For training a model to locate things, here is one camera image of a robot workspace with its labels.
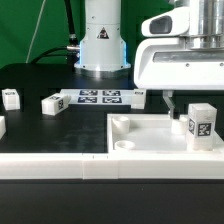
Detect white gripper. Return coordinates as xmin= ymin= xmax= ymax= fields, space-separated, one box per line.
xmin=134 ymin=38 xmax=224 ymax=118

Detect white square tabletop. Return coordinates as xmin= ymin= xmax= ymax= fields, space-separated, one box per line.
xmin=107 ymin=114 xmax=224 ymax=155

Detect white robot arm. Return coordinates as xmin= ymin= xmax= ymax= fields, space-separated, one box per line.
xmin=75 ymin=0 xmax=224 ymax=105

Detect fiducial tag sheet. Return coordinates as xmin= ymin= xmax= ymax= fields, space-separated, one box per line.
xmin=60 ymin=89 xmax=133 ymax=105

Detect white obstacle fence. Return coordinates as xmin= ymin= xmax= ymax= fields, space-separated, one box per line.
xmin=0 ymin=153 xmax=224 ymax=180

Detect black cables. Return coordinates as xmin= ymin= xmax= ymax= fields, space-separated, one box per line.
xmin=29 ymin=0 xmax=81 ymax=65

